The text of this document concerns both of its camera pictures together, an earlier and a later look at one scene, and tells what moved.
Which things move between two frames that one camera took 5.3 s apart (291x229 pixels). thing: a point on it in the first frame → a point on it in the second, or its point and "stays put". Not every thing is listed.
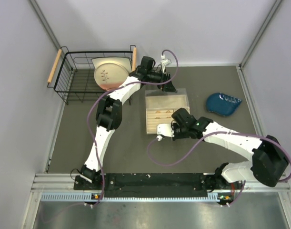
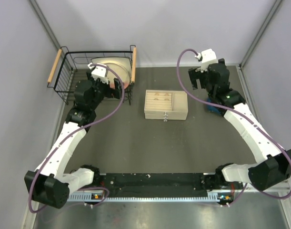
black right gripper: [174, 127] → [194, 75]
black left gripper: [169, 87] → [111, 93]
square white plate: [125, 62] stays put
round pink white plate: [111, 75] stays put
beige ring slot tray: [155, 116] → [158, 101]
